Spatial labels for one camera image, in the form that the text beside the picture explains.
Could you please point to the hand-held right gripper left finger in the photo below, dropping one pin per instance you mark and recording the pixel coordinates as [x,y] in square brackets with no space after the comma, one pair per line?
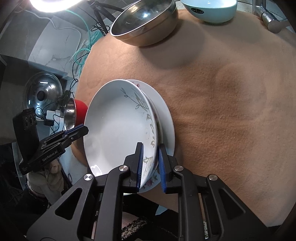
[140,166]

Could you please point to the steel pot lid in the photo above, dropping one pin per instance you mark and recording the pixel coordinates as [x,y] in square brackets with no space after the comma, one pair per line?
[49,85]

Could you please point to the person's left hand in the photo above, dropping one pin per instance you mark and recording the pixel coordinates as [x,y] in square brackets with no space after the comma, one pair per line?
[55,167]

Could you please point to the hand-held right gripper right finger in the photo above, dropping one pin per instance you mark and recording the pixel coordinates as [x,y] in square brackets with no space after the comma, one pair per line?
[161,171]

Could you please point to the red bowl with steel lining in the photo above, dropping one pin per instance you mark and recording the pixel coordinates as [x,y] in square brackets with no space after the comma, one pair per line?
[81,111]

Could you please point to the peach towel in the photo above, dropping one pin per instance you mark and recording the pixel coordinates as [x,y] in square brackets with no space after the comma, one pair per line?
[219,104]

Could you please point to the white power adapter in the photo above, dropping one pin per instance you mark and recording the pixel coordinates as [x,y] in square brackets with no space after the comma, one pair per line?
[49,114]

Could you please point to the pale blue ceramic bowl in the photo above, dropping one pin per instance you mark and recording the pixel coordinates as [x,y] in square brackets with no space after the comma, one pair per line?
[215,16]

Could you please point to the chrome faucet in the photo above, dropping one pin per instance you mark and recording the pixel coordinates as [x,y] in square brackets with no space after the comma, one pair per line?
[272,23]

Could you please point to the stainless steel bowl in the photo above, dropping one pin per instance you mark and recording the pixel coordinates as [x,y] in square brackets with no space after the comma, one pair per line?
[150,32]

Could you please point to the black tripod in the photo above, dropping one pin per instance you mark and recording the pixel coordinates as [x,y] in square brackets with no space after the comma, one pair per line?
[100,17]

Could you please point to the white plate with branch pattern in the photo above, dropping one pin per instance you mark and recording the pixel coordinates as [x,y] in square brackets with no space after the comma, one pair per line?
[115,129]

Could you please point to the dark clothing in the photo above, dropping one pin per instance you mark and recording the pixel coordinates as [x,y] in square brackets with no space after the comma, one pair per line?
[150,206]

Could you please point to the person's left forearm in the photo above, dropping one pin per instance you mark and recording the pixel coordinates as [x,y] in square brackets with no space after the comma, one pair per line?
[44,183]

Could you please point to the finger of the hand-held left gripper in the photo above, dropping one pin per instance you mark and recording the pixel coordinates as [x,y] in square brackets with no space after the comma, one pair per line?
[76,128]
[78,134]

